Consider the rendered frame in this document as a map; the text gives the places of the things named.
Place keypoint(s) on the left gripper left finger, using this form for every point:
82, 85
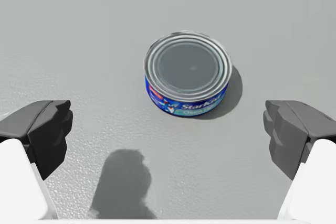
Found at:
39, 140

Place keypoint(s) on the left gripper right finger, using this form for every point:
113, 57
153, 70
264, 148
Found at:
294, 134

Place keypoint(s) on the blue flat can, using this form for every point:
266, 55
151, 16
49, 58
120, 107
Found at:
188, 74

